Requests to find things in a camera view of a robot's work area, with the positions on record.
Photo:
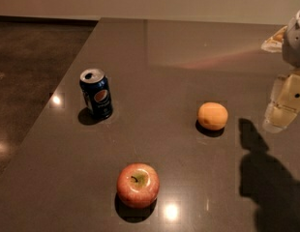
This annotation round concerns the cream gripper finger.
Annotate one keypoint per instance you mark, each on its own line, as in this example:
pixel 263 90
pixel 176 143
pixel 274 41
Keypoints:
pixel 274 43
pixel 284 104

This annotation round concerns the grey robot gripper body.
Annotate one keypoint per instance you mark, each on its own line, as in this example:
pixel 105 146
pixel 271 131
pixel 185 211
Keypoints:
pixel 295 47

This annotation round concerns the red apple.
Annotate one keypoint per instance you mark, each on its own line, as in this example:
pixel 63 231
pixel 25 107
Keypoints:
pixel 138 185

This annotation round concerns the orange fruit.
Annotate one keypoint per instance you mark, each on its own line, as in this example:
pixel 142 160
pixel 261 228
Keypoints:
pixel 212 116

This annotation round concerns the blue Pepsi soda can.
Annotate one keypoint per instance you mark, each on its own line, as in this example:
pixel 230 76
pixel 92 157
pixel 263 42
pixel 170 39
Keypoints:
pixel 96 93

